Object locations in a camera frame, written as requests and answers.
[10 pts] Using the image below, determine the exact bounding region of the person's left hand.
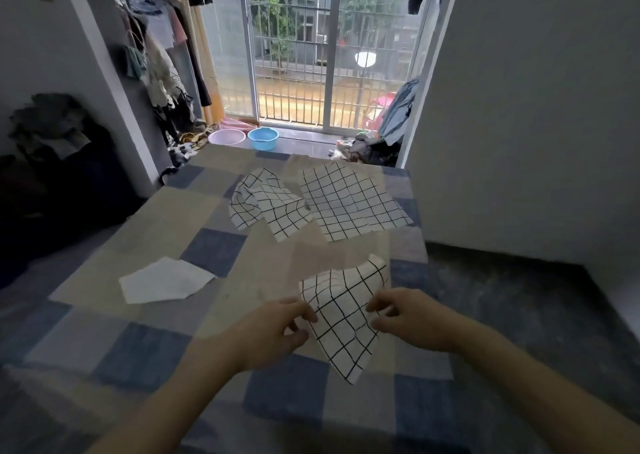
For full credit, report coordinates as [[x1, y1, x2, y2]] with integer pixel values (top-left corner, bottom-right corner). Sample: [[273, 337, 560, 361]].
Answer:
[[219, 297, 319, 373]]

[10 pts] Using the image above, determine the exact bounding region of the person's right hand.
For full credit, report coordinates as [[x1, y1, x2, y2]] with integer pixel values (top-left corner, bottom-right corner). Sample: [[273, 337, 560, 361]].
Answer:
[[365, 287, 469, 353]]

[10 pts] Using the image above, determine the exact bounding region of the white black-grid cloth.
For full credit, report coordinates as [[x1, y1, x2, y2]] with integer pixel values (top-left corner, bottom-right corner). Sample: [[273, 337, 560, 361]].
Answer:
[[229, 167, 313, 243], [299, 161, 415, 243], [298, 253, 391, 385]]

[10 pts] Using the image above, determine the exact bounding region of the plain white cloth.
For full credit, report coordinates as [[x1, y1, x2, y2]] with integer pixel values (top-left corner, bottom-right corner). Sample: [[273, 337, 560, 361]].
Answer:
[[118, 256, 217, 305]]

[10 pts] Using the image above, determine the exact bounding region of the person's right forearm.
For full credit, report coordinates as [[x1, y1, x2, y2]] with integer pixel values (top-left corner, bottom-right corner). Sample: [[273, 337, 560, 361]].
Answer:
[[452, 318, 640, 454]]

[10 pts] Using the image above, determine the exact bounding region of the person's left forearm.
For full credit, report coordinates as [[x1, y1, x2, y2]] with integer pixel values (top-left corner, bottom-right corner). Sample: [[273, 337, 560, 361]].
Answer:
[[85, 336, 251, 454]]

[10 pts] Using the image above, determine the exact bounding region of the blue beige patchwork tablecloth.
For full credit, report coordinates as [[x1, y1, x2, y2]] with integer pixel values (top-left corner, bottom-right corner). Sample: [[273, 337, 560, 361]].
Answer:
[[0, 144, 471, 454]]

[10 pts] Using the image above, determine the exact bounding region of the dark clothes heap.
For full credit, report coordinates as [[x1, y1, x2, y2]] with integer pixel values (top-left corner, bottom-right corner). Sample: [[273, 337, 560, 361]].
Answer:
[[329, 136, 402, 168]]

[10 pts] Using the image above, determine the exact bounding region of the blue plastic basin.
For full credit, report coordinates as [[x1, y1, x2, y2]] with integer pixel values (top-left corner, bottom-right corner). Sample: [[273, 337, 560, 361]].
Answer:
[[247, 126, 280, 152]]

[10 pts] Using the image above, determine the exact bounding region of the pale pink plastic basin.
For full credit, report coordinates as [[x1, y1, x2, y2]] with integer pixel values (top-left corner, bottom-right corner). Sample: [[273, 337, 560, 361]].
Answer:
[[207, 128, 247, 148]]

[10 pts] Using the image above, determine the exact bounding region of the pile of shoes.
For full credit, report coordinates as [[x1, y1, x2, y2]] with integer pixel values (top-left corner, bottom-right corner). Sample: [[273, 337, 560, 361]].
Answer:
[[159, 128, 212, 180]]

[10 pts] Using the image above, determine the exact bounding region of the blue-grey hanging garment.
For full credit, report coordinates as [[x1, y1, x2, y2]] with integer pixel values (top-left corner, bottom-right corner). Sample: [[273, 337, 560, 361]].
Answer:
[[377, 78, 420, 148]]

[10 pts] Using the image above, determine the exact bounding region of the bright pink plastic basin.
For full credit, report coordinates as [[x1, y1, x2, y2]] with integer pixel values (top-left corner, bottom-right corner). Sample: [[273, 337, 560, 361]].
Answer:
[[218, 117, 259, 132]]

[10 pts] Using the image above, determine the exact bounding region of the pink red vehicle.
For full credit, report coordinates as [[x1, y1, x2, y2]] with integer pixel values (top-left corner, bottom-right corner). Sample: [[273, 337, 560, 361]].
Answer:
[[362, 94, 397, 131]]

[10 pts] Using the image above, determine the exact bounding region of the beige curtain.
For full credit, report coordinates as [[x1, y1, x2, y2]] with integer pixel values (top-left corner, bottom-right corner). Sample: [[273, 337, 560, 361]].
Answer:
[[152, 0, 226, 126]]

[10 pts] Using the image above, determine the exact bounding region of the black luggage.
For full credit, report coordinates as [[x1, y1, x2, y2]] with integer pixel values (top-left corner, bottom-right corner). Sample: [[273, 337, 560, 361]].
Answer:
[[0, 114, 147, 269]]

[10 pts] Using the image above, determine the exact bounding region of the metal security grille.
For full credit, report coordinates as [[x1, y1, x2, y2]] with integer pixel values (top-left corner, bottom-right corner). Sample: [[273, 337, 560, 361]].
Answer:
[[247, 0, 417, 126]]

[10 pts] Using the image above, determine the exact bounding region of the glass sliding door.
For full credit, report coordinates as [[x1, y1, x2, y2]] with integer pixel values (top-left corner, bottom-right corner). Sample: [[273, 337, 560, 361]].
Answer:
[[199, 0, 446, 136]]

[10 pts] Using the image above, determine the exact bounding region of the white globe street lamp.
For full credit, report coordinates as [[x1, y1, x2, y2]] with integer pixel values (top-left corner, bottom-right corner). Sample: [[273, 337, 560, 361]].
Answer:
[[353, 51, 377, 120]]

